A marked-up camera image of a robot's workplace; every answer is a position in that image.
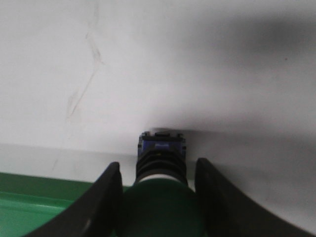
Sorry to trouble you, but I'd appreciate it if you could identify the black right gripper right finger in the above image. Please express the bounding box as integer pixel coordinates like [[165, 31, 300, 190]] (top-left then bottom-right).
[[195, 158, 312, 237]]

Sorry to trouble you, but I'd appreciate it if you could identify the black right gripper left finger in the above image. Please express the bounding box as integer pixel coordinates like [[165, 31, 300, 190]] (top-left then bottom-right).
[[26, 162, 123, 237]]

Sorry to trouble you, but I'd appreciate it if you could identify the green mushroom push button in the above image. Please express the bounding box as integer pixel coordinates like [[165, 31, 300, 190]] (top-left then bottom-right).
[[115, 131, 205, 237]]

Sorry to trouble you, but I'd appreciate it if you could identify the green plastic tray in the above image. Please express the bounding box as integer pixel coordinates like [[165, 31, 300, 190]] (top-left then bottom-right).
[[0, 173, 93, 237]]

